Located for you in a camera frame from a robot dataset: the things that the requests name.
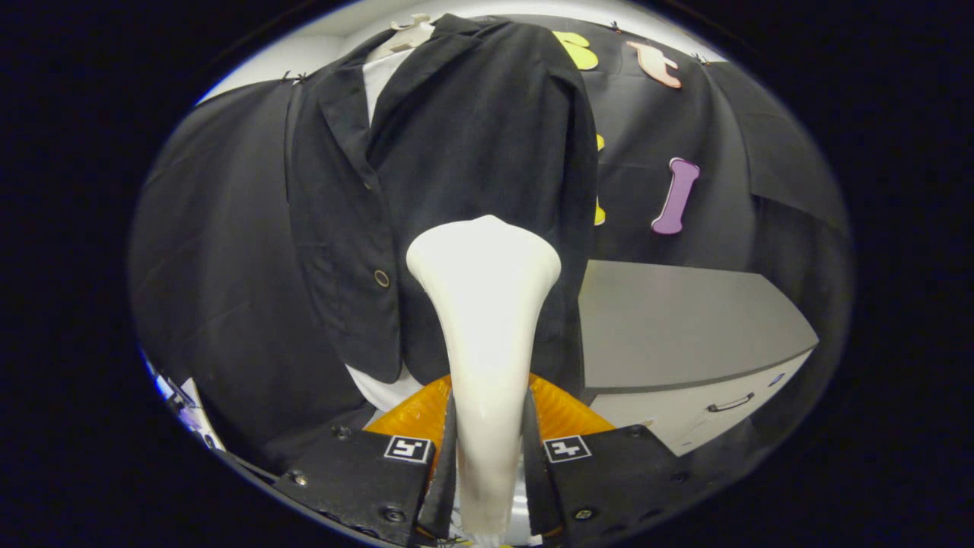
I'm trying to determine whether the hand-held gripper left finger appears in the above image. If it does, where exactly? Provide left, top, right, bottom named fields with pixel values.
left=272, top=374, right=458, bottom=548

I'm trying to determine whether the white garment steamer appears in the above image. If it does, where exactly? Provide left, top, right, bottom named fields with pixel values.
left=406, top=215, right=563, bottom=543

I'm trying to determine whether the black backdrop cloth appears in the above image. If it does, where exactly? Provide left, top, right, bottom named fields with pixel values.
left=128, top=14, right=853, bottom=474

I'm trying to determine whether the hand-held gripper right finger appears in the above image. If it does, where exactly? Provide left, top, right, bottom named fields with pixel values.
left=524, top=373, right=692, bottom=546

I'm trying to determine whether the black suit jacket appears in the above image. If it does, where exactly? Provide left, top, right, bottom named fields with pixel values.
left=285, top=14, right=601, bottom=398

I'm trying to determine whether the white cluttered side table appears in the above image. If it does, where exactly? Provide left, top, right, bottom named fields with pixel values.
left=143, top=354, right=226, bottom=452

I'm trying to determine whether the grey beige cabinet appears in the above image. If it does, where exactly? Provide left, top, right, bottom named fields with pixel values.
left=578, top=259, right=822, bottom=458

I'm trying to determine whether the black drawer handle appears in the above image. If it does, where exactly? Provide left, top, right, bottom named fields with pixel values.
left=706, top=392, right=756, bottom=414

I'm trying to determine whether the white mannequin torso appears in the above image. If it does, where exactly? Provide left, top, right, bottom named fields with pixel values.
left=344, top=14, right=457, bottom=416

